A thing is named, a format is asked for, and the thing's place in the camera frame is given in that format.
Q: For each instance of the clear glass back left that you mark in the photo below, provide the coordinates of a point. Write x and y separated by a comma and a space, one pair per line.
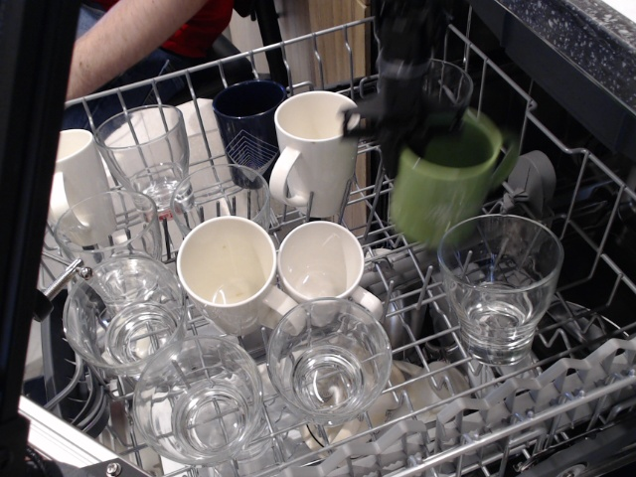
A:
147, 150

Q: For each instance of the grey plastic rack clip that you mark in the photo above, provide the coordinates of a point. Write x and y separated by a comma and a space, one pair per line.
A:
532, 183

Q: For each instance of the clear glass front centre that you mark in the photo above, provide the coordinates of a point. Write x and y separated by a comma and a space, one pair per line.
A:
329, 359

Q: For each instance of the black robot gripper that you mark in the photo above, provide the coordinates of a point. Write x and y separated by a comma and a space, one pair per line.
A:
398, 113

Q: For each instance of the person forearm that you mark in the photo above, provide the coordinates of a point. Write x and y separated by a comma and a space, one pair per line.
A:
125, 35

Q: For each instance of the tall white mug centre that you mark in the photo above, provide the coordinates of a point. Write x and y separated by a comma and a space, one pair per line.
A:
316, 161

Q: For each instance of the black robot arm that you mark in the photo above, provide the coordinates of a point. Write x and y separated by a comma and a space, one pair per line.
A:
409, 33

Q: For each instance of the dark blue cup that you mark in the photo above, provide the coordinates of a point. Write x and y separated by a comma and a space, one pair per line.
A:
245, 118

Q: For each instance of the clear glass left rear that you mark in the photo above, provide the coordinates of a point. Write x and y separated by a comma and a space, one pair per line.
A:
135, 231

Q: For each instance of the tall white mug left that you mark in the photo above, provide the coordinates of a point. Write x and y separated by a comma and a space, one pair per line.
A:
79, 191

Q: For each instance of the clear glass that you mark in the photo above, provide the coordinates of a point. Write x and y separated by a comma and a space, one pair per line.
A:
130, 308
329, 359
218, 191
198, 400
448, 88
147, 150
135, 231
500, 275

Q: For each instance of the wide white mug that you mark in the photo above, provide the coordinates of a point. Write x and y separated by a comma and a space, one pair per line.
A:
227, 266

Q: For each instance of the tall white mug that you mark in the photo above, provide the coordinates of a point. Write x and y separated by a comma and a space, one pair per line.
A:
79, 191
316, 161

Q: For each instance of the clear glass front left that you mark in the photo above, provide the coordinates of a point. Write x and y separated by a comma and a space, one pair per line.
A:
198, 400

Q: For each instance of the black clamp with metal screw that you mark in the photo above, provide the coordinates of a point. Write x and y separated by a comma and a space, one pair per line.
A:
44, 299

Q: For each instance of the grey plastic tine row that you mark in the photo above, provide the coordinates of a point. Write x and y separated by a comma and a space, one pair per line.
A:
567, 394

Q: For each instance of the green ceramic mug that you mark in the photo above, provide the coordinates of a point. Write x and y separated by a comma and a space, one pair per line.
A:
448, 181

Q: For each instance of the grey wire dishwasher rack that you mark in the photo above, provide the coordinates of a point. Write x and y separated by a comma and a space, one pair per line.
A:
530, 64

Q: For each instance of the small white mug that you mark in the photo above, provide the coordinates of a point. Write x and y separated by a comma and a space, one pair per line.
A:
324, 259

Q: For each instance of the clear glass middle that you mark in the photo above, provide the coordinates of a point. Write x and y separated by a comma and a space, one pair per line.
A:
218, 191

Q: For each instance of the clear glass back right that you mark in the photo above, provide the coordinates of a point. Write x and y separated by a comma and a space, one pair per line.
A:
448, 88

